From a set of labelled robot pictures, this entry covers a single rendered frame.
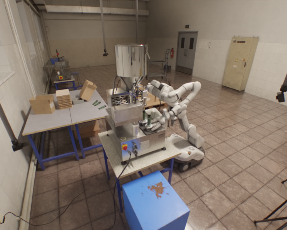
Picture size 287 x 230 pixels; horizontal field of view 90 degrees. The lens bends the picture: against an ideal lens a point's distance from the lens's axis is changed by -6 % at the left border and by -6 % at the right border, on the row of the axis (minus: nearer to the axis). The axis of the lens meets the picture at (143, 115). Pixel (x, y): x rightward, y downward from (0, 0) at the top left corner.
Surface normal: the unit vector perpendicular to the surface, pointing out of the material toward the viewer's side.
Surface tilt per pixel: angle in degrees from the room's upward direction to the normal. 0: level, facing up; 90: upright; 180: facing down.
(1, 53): 90
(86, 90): 90
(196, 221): 0
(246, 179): 0
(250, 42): 90
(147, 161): 0
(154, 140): 90
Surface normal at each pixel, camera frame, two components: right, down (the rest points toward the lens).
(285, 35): -0.89, 0.21
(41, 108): 0.12, 0.46
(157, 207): 0.00, -0.89
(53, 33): 0.45, 0.41
